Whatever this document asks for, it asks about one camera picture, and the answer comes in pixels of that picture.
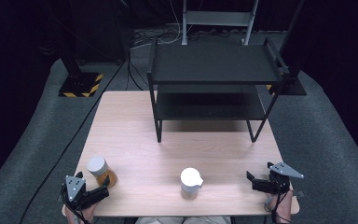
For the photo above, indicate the orange powder jar white lid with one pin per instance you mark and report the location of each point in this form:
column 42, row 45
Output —
column 98, row 166

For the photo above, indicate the person's right hand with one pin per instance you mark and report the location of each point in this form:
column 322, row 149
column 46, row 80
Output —
column 284, row 206

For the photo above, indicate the black stand with striped base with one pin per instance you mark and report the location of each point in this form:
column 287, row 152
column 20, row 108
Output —
column 80, row 84

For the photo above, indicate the black stand with plain base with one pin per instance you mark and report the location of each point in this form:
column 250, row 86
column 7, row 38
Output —
column 296, row 88

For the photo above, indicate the person's legs in beige trousers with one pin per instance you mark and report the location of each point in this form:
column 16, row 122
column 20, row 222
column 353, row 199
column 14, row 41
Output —
column 183, row 220

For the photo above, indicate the black two-tier shelf rack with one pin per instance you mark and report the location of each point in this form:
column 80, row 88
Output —
column 214, row 62

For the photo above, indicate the grey tape piece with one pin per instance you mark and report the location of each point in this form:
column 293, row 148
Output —
column 299, row 193

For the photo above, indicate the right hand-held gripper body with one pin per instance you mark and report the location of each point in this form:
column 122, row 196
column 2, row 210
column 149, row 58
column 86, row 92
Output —
column 276, row 183

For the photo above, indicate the person's left hand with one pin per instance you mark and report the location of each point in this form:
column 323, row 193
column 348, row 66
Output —
column 88, row 214

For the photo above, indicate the jar with white spout lid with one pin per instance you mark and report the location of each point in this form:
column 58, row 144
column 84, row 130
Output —
column 190, row 182

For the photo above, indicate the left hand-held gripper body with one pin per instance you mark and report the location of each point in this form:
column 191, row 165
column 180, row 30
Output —
column 74, row 190

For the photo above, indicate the grey metal stand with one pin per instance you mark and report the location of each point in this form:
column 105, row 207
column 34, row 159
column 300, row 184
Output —
column 217, row 18

